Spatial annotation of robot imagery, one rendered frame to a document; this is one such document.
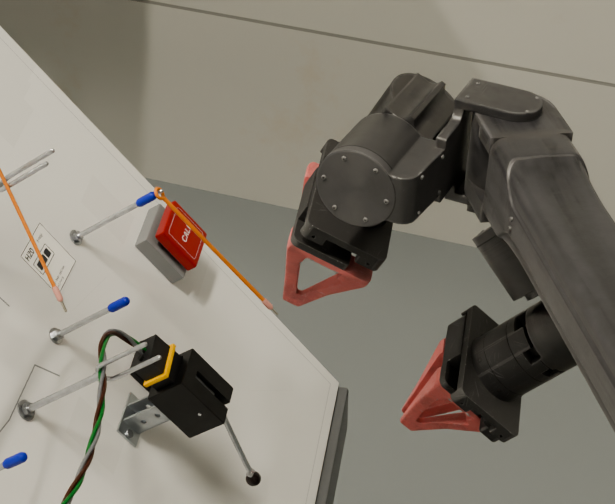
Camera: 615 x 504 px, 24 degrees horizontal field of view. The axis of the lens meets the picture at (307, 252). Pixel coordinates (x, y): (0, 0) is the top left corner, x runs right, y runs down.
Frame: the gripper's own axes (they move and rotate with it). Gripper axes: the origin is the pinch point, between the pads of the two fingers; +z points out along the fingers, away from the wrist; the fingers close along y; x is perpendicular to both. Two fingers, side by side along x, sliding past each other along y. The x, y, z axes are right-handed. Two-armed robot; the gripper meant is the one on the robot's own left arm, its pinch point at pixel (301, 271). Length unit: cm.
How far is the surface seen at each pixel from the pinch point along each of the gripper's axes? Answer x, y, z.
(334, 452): 18.7, -14.9, 34.6
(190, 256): -4.9, -16.9, 20.1
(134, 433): -4.0, 2.4, 23.6
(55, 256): -16.7, -7.4, 18.1
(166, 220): -8.5, -18.4, 18.6
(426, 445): 65, -93, 110
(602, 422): 93, -103, 96
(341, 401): 18.5, -22.2, 34.8
